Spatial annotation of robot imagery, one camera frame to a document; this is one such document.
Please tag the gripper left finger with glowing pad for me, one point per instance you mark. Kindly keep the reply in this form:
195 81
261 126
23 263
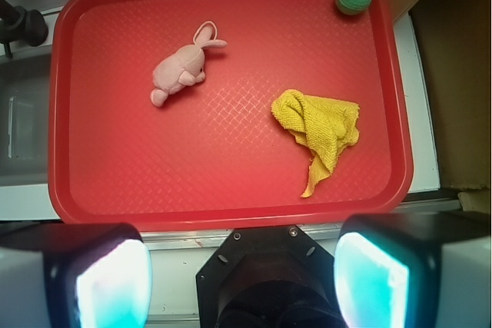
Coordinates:
74 275

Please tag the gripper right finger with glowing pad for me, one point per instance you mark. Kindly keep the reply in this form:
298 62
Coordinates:
414 270

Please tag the yellow cloth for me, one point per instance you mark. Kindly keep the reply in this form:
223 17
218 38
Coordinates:
325 126

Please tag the red plastic tray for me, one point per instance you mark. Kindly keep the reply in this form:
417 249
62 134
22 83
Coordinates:
213 156

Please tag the pink plush bunny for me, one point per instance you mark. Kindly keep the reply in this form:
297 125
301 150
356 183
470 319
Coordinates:
185 67

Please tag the black clamp knob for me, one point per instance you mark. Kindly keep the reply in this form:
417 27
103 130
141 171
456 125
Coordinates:
19 24

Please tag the brown cardboard box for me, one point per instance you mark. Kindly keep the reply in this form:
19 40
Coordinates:
454 41

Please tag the black octagonal mount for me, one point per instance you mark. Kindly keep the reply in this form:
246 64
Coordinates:
268 277

